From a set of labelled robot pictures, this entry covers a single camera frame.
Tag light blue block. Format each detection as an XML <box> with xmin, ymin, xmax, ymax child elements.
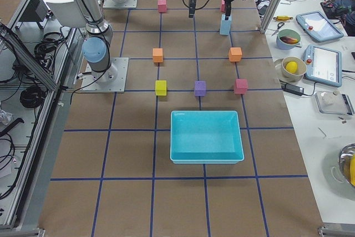
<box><xmin>221</xmin><ymin>14</ymin><xmax>232</xmax><ymax>27</ymax></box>
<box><xmin>219</xmin><ymin>24</ymin><xmax>231</xmax><ymax>36</ymax></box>

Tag pink block far left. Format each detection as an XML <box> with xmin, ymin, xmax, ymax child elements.
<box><xmin>220</xmin><ymin>0</ymin><xmax>226</xmax><ymax>12</ymax></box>

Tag dark pink block near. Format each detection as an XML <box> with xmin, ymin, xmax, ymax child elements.
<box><xmin>158</xmin><ymin>0</ymin><xmax>168</xmax><ymax>13</ymax></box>

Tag orange block far right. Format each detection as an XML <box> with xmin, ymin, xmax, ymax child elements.
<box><xmin>229</xmin><ymin>47</ymin><xmax>242</xmax><ymax>62</ymax></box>

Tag orange block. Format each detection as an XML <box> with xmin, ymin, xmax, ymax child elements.
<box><xmin>152</xmin><ymin>48</ymin><xmax>164</xmax><ymax>63</ymax></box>
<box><xmin>229</xmin><ymin>47</ymin><xmax>242</xmax><ymax>62</ymax></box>

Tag gold metal cylinder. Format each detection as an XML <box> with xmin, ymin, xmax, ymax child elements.
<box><xmin>273</xmin><ymin>16</ymin><xmax>293</xmax><ymax>22</ymax></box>

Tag black scissors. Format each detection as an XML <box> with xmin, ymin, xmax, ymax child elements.
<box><xmin>272</xmin><ymin>22</ymin><xmax>285</xmax><ymax>36</ymax></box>

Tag orange block near right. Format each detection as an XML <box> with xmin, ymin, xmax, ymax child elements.
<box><xmin>152</xmin><ymin>48</ymin><xmax>164</xmax><ymax>63</ymax></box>

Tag green bowl with fruit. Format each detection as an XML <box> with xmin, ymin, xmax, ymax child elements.
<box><xmin>276</xmin><ymin>29</ymin><xmax>301</xmax><ymax>50</ymax></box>

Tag pink block far right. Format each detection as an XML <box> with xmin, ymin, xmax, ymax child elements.
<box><xmin>234</xmin><ymin>79</ymin><xmax>249</xmax><ymax>94</ymax></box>

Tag purple block right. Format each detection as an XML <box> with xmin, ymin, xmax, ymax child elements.
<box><xmin>194</xmin><ymin>80</ymin><xmax>206</xmax><ymax>97</ymax></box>

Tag yellow lemon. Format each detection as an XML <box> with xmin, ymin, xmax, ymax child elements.
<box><xmin>285</xmin><ymin>61</ymin><xmax>298</xmax><ymax>74</ymax></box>

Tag yellow block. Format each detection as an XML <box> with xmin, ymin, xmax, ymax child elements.
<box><xmin>155</xmin><ymin>80</ymin><xmax>167</xmax><ymax>96</ymax></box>

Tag teach pendant far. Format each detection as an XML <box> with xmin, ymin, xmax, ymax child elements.
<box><xmin>296</xmin><ymin>11</ymin><xmax>344</xmax><ymax>42</ymax></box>

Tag teach pendant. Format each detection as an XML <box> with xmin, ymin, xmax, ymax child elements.
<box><xmin>303</xmin><ymin>45</ymin><xmax>342</xmax><ymax>88</ymax></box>
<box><xmin>296</xmin><ymin>11</ymin><xmax>344</xmax><ymax>42</ymax></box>

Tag bowl with lemon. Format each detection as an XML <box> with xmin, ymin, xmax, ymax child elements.
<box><xmin>281</xmin><ymin>57</ymin><xmax>307</xmax><ymax>82</ymax></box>

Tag black power adapter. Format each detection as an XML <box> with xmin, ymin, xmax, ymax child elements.
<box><xmin>281</xmin><ymin>83</ymin><xmax>304</xmax><ymax>96</ymax></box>

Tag teach pendant near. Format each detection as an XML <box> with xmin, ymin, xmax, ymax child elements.
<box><xmin>303</xmin><ymin>45</ymin><xmax>342</xmax><ymax>88</ymax></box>

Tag cyan plastic bin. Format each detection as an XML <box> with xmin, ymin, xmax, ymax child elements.
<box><xmin>170</xmin><ymin>110</ymin><xmax>245</xmax><ymax>164</ymax></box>

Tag kitchen scale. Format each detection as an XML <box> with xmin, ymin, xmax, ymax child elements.
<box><xmin>315</xmin><ymin>91</ymin><xmax>354</xmax><ymax>115</ymax></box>

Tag steel bowl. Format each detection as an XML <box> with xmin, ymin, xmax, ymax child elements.
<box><xmin>331</xmin><ymin>143</ymin><xmax>354</xmax><ymax>188</ymax></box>

